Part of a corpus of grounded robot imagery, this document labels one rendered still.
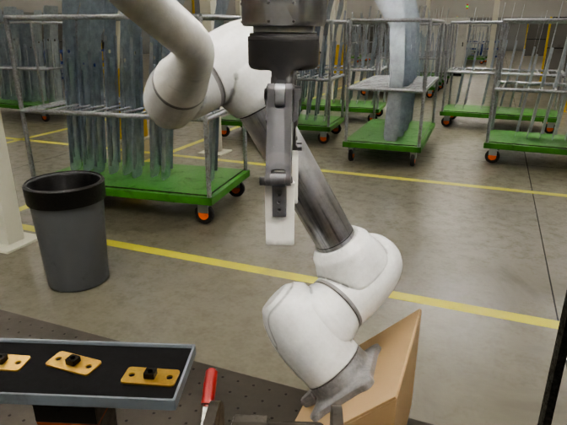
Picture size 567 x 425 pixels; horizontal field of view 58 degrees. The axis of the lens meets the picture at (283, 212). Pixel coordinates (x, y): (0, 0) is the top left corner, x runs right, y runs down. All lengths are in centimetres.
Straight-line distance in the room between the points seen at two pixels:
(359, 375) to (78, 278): 271
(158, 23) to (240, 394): 109
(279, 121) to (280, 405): 108
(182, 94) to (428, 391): 212
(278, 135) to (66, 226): 305
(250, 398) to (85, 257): 229
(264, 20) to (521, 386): 257
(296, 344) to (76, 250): 256
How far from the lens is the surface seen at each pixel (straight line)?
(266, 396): 150
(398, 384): 109
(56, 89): 1093
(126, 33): 510
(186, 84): 88
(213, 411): 73
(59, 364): 91
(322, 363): 118
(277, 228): 53
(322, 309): 118
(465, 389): 278
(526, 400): 282
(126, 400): 81
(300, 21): 52
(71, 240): 353
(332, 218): 117
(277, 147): 49
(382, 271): 125
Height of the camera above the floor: 167
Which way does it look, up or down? 20 degrees down
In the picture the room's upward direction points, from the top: straight up
